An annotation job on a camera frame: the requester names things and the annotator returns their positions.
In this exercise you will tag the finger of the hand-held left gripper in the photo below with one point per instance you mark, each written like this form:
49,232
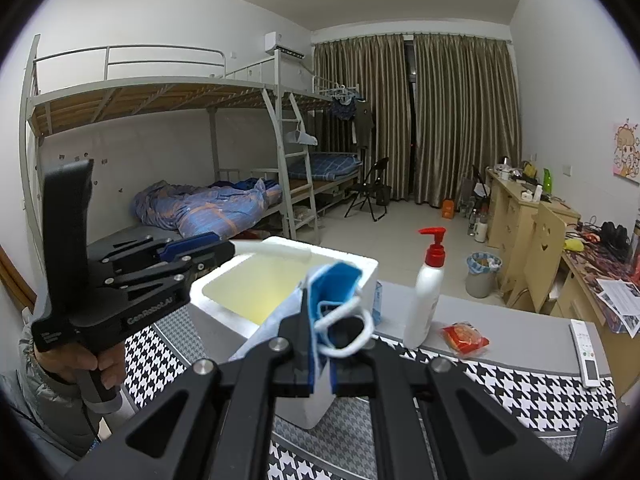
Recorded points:
190,245
170,272

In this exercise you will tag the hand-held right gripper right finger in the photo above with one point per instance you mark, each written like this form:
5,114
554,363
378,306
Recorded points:
350,375

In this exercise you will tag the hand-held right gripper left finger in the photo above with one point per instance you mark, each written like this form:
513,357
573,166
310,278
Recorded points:
311,375

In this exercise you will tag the white foam box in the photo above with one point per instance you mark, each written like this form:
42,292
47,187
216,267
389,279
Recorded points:
240,285

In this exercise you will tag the blue face mask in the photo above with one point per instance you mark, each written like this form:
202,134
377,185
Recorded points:
335,285

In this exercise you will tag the person's left forearm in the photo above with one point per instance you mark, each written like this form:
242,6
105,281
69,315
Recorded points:
45,410

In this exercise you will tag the yellow soft item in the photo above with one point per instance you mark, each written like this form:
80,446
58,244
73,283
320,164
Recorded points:
575,244

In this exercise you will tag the person's left hand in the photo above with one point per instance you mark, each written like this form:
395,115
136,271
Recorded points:
60,362

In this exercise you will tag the blue plaid quilt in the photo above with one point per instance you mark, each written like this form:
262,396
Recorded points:
210,205

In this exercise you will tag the clear blue spray bottle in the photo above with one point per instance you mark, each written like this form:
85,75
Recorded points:
378,305

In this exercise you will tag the white lotion pump bottle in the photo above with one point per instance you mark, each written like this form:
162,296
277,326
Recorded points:
422,305

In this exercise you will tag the red snack packet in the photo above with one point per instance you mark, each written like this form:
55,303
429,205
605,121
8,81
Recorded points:
464,339

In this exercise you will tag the houndstooth tablecloth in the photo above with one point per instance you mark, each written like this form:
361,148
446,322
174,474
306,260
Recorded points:
500,385

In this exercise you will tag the blue checked mattress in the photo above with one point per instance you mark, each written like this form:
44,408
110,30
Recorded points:
320,166

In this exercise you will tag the white clothes hanger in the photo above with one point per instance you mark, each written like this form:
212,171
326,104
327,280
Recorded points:
302,137

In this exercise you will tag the white metal bunk bed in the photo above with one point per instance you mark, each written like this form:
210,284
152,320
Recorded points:
320,97
125,100

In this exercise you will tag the trash bin with blue bag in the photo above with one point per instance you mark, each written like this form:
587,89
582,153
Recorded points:
482,275

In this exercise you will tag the small black bin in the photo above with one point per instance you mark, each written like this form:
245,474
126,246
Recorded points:
383,195

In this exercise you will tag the black folding chair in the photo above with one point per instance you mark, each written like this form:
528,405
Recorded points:
367,185

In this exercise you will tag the orange container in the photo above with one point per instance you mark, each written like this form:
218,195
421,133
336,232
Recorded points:
448,209

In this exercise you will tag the group of plastic bottles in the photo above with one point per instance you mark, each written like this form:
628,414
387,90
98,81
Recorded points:
479,222

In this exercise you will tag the dark hanging clothes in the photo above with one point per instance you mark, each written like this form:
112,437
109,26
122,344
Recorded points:
357,120

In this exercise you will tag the white air conditioner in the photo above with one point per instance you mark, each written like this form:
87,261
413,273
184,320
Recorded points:
284,46

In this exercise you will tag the brown curtain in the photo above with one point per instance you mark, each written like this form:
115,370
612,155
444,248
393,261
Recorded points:
385,125
465,120

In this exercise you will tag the wooden chair with smiley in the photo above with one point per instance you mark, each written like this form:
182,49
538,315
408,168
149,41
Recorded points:
545,250

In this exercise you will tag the light wooden desk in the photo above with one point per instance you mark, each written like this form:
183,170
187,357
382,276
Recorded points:
515,210

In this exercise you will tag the white remote control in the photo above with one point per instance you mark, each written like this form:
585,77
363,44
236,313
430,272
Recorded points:
585,352

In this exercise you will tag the wooden desk with patterned cover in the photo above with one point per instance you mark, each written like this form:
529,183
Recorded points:
600,270

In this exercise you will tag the green bottle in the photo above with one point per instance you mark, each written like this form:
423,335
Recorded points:
548,182

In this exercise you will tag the printed paper sheets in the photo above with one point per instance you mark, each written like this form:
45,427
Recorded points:
622,305

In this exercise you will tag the black headphones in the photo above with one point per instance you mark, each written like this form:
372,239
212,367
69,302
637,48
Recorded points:
615,235

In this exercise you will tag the pink cartoon wall poster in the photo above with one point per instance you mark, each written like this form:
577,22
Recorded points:
627,150

